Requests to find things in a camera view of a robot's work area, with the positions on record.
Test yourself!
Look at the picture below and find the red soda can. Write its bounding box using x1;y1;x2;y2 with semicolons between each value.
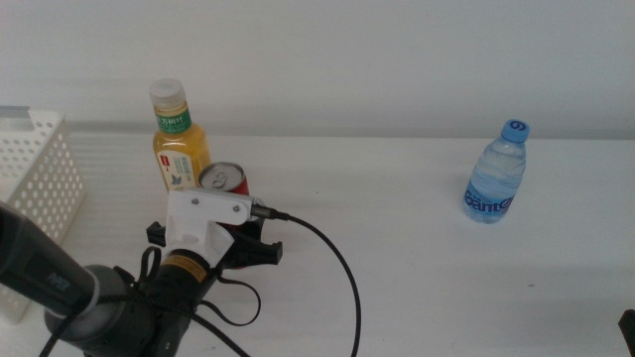
197;162;252;232

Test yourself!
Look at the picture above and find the yellow tea bottle green label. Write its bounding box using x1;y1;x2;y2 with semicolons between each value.
148;77;212;193

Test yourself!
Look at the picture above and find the clear water bottle blue cap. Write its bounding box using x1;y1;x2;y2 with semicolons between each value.
460;118;531;225

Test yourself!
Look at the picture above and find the white perforated plastic basket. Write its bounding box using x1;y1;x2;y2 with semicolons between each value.
0;105;86;326

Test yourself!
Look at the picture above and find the thick black left camera cable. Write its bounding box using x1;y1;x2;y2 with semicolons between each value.
38;203;362;357

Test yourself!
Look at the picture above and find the thin black left gripper cable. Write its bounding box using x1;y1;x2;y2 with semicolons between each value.
137;246;263;327

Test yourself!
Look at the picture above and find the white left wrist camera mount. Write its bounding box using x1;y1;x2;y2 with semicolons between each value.
165;186;255;269

